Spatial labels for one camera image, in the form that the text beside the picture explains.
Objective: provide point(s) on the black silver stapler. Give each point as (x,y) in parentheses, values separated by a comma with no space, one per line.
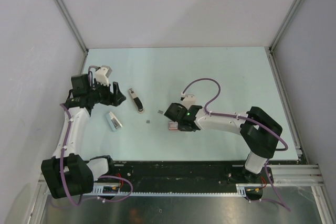
(136,100)

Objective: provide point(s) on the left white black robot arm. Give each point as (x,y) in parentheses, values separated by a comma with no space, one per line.
(77,110)

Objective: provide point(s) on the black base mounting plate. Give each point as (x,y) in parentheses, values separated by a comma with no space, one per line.
(168,175)

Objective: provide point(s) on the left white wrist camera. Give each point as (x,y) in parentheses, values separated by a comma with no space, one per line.
(102,75)

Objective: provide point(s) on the red staple box with tray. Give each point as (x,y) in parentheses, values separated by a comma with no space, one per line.
(173,126)

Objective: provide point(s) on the white slotted cable duct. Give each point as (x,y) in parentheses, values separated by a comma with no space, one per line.
(219,190)

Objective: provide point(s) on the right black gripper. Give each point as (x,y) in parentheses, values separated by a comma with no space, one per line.
(181,129)

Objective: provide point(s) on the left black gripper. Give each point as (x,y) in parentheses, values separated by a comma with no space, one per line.
(114,98)

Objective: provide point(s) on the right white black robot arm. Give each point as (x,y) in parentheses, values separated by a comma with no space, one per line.
(260,131)

